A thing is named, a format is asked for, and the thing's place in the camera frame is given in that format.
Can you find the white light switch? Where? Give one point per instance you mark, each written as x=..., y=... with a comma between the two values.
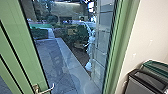
x=150, y=42

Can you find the small white wall plate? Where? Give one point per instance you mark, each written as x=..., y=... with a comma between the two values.
x=134, y=56

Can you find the green framed glass door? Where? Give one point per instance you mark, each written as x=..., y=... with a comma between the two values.
x=20, y=40

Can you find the grey trash bin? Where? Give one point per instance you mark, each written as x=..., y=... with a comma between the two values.
x=143, y=84

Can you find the green outdoor shrub bed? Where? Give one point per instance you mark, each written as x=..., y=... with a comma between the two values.
x=75, y=35

